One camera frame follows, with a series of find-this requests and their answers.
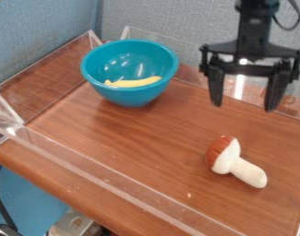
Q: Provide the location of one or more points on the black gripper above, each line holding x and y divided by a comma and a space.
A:
272, 61

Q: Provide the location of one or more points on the plush mushroom toy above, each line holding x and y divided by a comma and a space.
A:
224, 160

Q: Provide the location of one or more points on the blue plastic bowl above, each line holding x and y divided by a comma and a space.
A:
129, 60

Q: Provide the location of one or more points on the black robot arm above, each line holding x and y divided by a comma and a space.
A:
257, 14

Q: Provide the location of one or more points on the yellow plush banana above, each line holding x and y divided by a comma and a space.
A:
133, 83

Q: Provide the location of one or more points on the clear acrylic barrier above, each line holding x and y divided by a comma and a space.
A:
129, 166

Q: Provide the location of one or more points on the white object under table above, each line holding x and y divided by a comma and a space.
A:
75, 224

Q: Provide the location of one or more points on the black stand leg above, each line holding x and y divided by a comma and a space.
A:
9, 226

